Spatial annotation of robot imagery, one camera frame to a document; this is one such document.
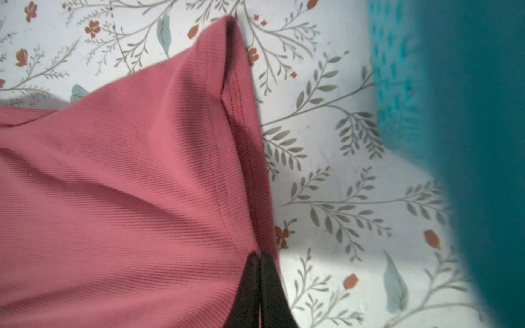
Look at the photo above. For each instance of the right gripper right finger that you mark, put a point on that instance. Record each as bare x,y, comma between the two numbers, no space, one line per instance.
275,312

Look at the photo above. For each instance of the pink tank top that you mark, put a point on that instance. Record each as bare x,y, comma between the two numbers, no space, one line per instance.
138,205

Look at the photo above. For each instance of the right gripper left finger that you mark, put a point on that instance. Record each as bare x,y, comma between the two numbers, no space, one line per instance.
246,307

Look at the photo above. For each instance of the teal plastic basket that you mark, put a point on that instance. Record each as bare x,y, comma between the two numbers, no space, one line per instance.
449,77

